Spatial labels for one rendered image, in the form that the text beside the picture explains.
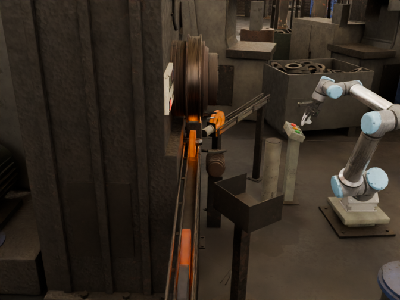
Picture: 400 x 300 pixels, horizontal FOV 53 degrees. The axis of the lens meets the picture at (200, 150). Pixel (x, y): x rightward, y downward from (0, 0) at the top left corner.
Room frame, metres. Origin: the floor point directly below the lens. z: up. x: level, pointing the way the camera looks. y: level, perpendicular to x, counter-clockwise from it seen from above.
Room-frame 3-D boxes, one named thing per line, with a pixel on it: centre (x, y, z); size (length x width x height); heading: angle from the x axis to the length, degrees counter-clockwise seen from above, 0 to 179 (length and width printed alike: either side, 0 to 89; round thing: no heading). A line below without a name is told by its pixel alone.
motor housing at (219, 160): (2.46, -0.11, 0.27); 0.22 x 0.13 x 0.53; 179
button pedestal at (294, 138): (2.80, -0.71, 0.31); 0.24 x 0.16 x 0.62; 179
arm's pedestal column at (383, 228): (2.49, -1.14, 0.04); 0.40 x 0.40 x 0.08; 5
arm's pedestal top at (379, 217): (2.49, -1.14, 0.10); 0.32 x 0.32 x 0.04; 5
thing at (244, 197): (1.64, -0.23, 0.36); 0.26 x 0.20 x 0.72; 34
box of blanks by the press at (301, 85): (4.57, -1.28, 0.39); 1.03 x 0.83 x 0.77; 104
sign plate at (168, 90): (1.79, 0.15, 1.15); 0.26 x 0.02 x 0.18; 179
